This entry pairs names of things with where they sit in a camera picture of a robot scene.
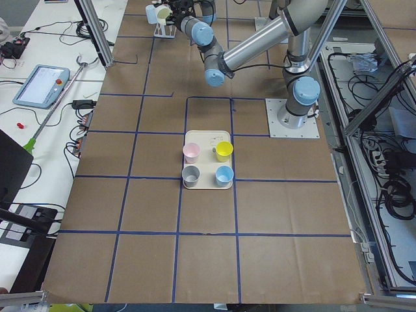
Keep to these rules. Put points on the white plastic cup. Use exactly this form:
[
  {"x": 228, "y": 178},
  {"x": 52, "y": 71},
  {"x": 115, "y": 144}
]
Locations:
[{"x": 162, "y": 13}]

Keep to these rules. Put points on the light blue plastic cup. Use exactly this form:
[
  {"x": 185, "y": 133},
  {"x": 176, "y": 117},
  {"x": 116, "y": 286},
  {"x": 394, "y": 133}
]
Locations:
[{"x": 151, "y": 15}]

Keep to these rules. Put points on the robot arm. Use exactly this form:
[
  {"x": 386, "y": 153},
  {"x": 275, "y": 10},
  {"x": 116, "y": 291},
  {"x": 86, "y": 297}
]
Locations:
[
  {"x": 306, "y": 25},
  {"x": 208, "y": 10}
]

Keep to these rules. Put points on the pink plastic cup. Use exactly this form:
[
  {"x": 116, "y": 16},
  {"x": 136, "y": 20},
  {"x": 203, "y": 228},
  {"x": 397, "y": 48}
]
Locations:
[{"x": 191, "y": 152}]

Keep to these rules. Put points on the yellow plastic cup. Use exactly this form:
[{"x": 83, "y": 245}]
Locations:
[{"x": 223, "y": 150}]

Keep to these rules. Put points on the grey plastic cup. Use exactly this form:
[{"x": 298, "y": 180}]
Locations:
[{"x": 190, "y": 176}]

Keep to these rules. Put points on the black power adapter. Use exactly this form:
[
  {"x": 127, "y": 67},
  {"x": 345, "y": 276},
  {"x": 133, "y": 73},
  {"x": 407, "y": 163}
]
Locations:
[{"x": 80, "y": 104}]

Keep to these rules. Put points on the cream bunny tray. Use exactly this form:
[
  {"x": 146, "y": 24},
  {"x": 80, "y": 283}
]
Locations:
[{"x": 207, "y": 162}]

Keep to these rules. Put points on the teach pendant tablet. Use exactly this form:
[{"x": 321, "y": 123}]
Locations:
[{"x": 42, "y": 87}]

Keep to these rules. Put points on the metal grabber stick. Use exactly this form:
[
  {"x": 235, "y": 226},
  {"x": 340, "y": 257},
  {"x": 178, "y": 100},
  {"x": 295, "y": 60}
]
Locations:
[{"x": 32, "y": 141}]

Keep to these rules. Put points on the white wire cup rack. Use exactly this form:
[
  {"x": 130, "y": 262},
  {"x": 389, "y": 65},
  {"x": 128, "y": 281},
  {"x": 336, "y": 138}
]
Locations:
[{"x": 164, "y": 31}]

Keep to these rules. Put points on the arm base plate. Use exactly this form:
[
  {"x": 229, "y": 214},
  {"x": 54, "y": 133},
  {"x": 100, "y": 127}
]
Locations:
[{"x": 282, "y": 124}]

